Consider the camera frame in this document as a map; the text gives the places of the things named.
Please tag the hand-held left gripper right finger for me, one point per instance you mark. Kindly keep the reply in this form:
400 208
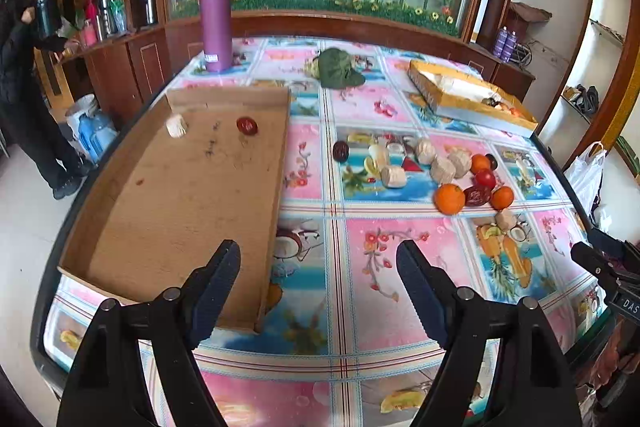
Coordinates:
420 294

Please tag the large orange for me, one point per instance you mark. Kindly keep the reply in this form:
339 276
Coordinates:
449 199

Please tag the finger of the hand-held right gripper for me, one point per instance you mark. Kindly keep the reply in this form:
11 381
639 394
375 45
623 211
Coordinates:
612 243
595 264

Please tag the red tomato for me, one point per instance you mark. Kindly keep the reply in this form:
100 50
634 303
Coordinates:
485 179

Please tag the wooden display cabinet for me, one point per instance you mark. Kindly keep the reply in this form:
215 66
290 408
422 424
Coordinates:
145 57

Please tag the person's right hand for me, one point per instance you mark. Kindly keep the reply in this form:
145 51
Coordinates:
607 357

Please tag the dark green flask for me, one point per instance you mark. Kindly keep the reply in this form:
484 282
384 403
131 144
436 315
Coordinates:
48 14

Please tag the brown cardboard tray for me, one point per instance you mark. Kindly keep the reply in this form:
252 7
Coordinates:
190 207

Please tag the orange carrot piece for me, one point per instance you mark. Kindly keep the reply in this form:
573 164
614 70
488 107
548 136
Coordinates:
511 109

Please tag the yellow-edged white box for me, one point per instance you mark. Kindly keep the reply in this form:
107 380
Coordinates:
450 102

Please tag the white plastic bag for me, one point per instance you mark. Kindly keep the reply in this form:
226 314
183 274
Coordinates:
585 177

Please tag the black steel thermos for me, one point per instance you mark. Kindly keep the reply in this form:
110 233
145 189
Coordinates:
148 4

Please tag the purple thermos bottle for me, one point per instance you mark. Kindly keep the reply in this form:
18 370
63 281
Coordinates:
216 22

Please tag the black sandal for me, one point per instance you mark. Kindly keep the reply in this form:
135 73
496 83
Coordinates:
589 98

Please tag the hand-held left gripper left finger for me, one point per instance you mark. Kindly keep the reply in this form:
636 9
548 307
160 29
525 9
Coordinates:
220 289

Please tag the dark plum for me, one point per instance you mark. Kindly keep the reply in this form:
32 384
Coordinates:
493 103
493 162

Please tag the blue water jug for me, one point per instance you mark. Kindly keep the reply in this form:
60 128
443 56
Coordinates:
97 134

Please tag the dark red date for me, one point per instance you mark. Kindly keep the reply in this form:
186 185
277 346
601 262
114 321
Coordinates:
341 152
478 196

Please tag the white bucket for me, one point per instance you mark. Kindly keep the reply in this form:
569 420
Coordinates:
80 109

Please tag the green leafy vegetable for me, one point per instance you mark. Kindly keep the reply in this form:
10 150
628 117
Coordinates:
340 67

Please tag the pink bottle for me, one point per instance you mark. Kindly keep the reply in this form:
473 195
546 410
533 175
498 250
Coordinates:
90 29

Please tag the clear green bottle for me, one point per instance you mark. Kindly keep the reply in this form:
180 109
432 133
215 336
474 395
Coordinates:
120 14

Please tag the silver thermos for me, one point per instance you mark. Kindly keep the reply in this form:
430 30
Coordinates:
105 14

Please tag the colourful printed tablecloth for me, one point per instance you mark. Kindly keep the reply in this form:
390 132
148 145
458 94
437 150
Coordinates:
350 257

